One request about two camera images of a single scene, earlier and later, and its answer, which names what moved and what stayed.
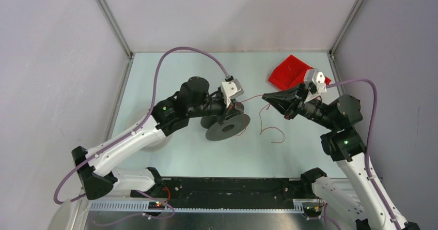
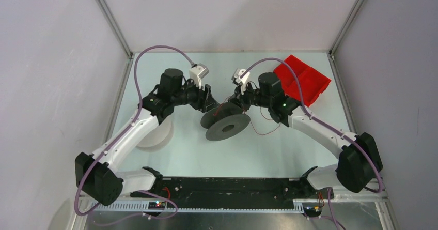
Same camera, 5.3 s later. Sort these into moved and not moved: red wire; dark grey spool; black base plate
Moved: red wire
Not moved: dark grey spool; black base plate
